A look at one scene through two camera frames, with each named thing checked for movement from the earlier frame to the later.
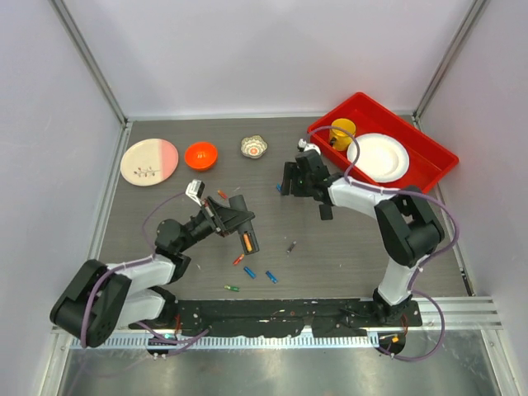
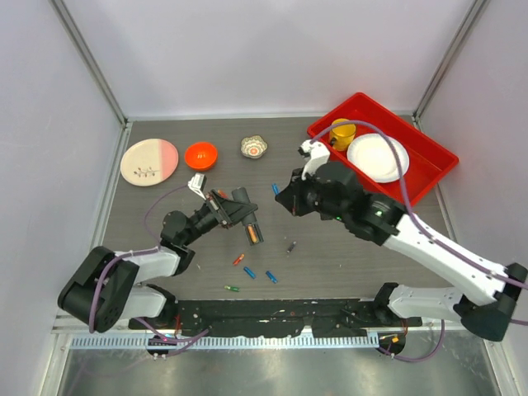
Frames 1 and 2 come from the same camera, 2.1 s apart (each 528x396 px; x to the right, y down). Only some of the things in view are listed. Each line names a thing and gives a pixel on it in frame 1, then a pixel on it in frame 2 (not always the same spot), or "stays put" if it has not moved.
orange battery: [247, 242] to [252, 233]
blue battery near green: [251, 273] stays put
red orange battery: [238, 259] stays put
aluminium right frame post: [476, 9] stays put
